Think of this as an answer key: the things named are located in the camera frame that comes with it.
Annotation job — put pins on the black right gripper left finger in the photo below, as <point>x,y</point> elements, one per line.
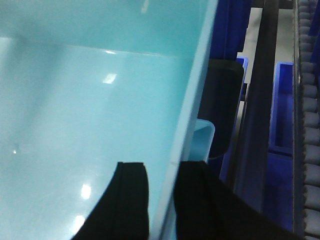
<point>122,211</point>

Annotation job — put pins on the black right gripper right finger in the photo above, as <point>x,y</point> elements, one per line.
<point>206,209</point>

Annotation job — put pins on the light blue bin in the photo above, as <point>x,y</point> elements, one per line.
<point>84,85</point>

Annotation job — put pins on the dark blue lower crate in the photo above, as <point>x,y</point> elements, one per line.
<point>278,192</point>

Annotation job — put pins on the roller conveyor track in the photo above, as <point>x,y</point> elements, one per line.
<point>306,119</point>

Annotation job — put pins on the grey divider rail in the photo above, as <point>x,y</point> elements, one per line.
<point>253,143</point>

